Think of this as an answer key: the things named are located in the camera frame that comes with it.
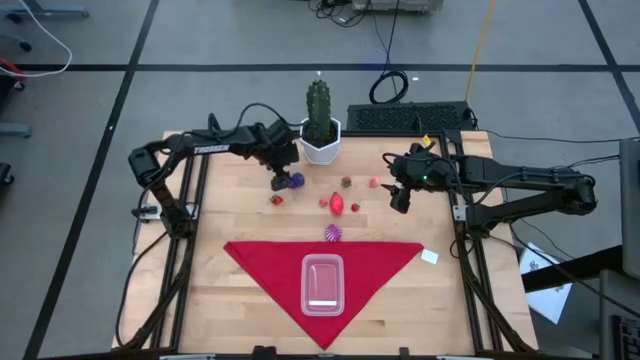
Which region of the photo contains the black coiled cable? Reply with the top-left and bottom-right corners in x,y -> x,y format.
368,0 -> 410,105

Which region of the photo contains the grey equipment box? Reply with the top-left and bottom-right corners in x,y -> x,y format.
351,0 -> 445,14

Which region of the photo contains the black cable tangle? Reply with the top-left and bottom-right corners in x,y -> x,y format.
307,0 -> 374,29

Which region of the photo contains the white floor cable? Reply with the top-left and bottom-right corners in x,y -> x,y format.
0,0 -> 74,79

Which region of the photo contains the grey metal furniture foot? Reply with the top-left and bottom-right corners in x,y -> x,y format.
0,122 -> 33,140

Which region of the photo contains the green cactus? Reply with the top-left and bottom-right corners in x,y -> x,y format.
305,79 -> 333,144

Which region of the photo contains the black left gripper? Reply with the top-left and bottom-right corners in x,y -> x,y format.
257,142 -> 301,192

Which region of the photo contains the black keyboard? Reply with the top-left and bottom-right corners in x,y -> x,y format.
610,314 -> 640,360
347,101 -> 476,132

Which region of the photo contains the yellow hanging cable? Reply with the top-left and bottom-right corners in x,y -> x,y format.
464,0 -> 497,104

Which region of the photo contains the red floor object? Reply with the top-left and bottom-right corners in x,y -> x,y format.
0,57 -> 26,84

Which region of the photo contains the white faceted plant pot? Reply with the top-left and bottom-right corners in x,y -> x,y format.
298,117 -> 343,166

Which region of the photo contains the clear plastic tupperware container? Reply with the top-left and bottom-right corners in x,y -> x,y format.
300,253 -> 346,318

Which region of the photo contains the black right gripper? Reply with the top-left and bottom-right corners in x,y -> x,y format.
382,152 -> 454,215

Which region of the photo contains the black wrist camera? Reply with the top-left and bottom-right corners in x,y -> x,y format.
407,142 -> 437,161
264,119 -> 297,147

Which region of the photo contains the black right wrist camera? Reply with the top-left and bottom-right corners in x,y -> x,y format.
407,142 -> 437,161

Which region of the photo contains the black left wrist camera cable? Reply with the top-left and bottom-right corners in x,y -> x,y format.
207,102 -> 304,141

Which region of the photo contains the black aluminium table frame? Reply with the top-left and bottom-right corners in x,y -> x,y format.
115,112 -> 539,354

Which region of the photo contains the grey metal furniture base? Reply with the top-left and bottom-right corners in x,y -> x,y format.
0,0 -> 91,21

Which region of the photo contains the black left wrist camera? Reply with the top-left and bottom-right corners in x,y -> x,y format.
264,119 -> 297,147

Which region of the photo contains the white printed paper sheet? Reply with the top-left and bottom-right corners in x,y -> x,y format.
518,242 -> 574,325

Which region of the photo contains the red triangular cloth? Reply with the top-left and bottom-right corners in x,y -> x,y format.
223,241 -> 425,351

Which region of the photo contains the thin black floor cable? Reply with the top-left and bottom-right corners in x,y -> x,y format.
479,128 -> 640,145

